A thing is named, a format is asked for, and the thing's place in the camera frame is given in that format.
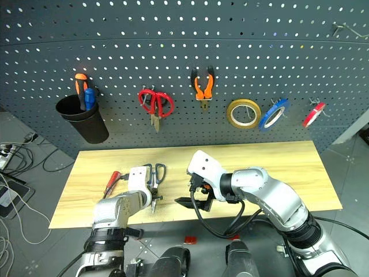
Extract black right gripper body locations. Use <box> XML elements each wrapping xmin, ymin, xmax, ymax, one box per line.
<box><xmin>187</xmin><ymin>171</ymin><xmax>216</xmax><ymax>206</ymax></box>

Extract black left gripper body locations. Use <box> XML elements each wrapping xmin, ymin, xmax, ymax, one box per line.
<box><xmin>146</xmin><ymin>172</ymin><xmax>156</xmax><ymax>207</ymax></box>

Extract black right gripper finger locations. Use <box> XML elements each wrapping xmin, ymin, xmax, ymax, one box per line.
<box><xmin>174</xmin><ymin>197</ymin><xmax>199</xmax><ymax>209</ymax></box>
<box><xmin>197</xmin><ymin>191</ymin><xmax>215</xmax><ymax>212</ymax></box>

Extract grey blue handled scissors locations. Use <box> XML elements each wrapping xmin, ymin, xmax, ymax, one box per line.
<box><xmin>143</xmin><ymin>163</ymin><xmax>167</xmax><ymax>215</ymax></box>

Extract yellow tape roll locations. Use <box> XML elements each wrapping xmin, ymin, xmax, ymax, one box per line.
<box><xmin>226</xmin><ymin>99</ymin><xmax>262</xmax><ymax>129</ymax></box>

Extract blue tape roll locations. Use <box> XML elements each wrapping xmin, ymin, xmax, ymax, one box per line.
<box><xmin>258</xmin><ymin>98</ymin><xmax>291</xmax><ymax>133</ymax></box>

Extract red tape roll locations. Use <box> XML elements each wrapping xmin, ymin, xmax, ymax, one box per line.
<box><xmin>302</xmin><ymin>102</ymin><xmax>327</xmax><ymax>129</ymax></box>

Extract dark grey perforated pegboard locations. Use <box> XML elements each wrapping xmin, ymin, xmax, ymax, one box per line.
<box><xmin>0</xmin><ymin>0</ymin><xmax>369</xmax><ymax>159</ymax></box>

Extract long metal pegboard hook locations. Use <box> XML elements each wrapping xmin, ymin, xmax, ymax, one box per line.
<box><xmin>330</xmin><ymin>21</ymin><xmax>369</xmax><ymax>42</ymax></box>

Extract dark rounded shape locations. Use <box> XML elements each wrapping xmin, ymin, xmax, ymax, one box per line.
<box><xmin>224</xmin><ymin>239</ymin><xmax>261</xmax><ymax>277</ymax></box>
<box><xmin>149</xmin><ymin>245</ymin><xmax>192</xmax><ymax>277</ymax></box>

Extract black plastic cup holder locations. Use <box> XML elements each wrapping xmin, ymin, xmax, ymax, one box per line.
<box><xmin>55</xmin><ymin>93</ymin><xmax>110</xmax><ymax>145</ymax></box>

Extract orange and black pliers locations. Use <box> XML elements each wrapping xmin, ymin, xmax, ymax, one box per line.
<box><xmin>190</xmin><ymin>65</ymin><xmax>216</xmax><ymax>112</ymax></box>

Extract orange and black screwdriver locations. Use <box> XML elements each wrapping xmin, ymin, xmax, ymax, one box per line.
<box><xmin>74</xmin><ymin>73</ymin><xmax>89</xmax><ymax>111</ymax></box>

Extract dark flat laptop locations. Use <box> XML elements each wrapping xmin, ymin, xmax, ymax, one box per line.
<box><xmin>0</xmin><ymin>177</ymin><xmax>36</xmax><ymax>220</ymax></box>

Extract white power strip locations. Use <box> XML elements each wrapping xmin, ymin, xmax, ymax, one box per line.
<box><xmin>0</xmin><ymin>143</ymin><xmax>14</xmax><ymax>171</ymax></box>

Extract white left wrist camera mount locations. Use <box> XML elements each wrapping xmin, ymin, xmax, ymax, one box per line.
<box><xmin>127</xmin><ymin>166</ymin><xmax>152</xmax><ymax>194</ymax></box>

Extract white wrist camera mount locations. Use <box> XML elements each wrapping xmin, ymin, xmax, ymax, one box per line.
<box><xmin>186</xmin><ymin>149</ymin><xmax>229</xmax><ymax>203</ymax></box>
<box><xmin>127</xmin><ymin>166</ymin><xmax>152</xmax><ymax>194</ymax></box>

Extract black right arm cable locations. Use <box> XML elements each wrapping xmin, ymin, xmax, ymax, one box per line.
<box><xmin>189</xmin><ymin>179</ymin><xmax>265</xmax><ymax>239</ymax></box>

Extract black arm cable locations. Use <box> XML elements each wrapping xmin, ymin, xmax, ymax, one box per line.
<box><xmin>189</xmin><ymin>179</ymin><xmax>265</xmax><ymax>239</ymax></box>
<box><xmin>55</xmin><ymin>250</ymin><xmax>88</xmax><ymax>277</ymax></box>

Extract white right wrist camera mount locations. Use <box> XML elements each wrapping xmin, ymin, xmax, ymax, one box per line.
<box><xmin>186</xmin><ymin>149</ymin><xmax>229</xmax><ymax>203</ymax></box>

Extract red handled hand tool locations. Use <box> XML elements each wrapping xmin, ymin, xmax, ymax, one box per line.
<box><xmin>102</xmin><ymin>170</ymin><xmax>123</xmax><ymax>200</ymax></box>

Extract red handled scissors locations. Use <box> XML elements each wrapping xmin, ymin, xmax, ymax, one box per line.
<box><xmin>137</xmin><ymin>88</ymin><xmax>176</xmax><ymax>134</ymax></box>

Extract black floor cable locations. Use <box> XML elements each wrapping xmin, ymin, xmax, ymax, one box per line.
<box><xmin>7</xmin><ymin>135</ymin><xmax>76</xmax><ymax>174</ymax></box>

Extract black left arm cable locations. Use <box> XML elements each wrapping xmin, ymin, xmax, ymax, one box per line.
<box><xmin>55</xmin><ymin>250</ymin><xmax>88</xmax><ymax>277</ymax></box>

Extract blue handled screwdriver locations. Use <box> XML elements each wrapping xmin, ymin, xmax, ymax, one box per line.
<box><xmin>84</xmin><ymin>88</ymin><xmax>97</xmax><ymax>111</ymax></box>

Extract white floor cable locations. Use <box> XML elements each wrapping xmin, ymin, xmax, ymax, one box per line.
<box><xmin>0</xmin><ymin>172</ymin><xmax>53</xmax><ymax>245</ymax></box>

